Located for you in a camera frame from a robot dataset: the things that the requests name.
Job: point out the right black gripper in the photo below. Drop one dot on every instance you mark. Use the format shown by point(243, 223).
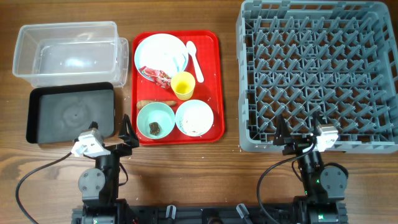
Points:
point(295, 145)

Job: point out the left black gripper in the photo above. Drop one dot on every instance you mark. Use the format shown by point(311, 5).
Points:
point(129, 139)

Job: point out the red snack wrapper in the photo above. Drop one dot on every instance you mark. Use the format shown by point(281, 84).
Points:
point(159, 77)

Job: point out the light blue bowl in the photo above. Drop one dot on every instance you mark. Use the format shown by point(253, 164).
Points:
point(196, 105)

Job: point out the yellow plastic cup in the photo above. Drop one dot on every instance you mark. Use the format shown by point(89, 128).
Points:
point(183, 85)

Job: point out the white rice grains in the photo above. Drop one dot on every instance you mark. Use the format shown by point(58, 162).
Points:
point(193, 123)

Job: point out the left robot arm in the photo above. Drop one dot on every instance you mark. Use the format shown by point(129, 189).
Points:
point(100, 185)

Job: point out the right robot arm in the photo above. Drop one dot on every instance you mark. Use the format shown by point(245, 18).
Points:
point(324, 183)

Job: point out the grey dishwasher rack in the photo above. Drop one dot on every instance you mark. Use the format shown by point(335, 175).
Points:
point(334, 58)

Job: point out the clear plastic waste bin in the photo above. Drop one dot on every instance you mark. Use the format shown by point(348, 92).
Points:
point(71, 53)

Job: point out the dark brown food scrap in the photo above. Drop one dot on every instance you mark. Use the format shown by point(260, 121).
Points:
point(154, 128)

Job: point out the green bowl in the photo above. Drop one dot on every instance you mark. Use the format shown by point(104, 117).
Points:
point(156, 112)

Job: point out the black plastic tray bin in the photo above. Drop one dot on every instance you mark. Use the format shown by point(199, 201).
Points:
point(61, 113)

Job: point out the red serving tray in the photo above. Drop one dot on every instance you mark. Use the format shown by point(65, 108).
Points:
point(210, 91)

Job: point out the light blue plate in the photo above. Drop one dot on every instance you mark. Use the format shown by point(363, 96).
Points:
point(163, 52)

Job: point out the white plastic spoon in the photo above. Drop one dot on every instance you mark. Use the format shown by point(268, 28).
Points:
point(192, 50)

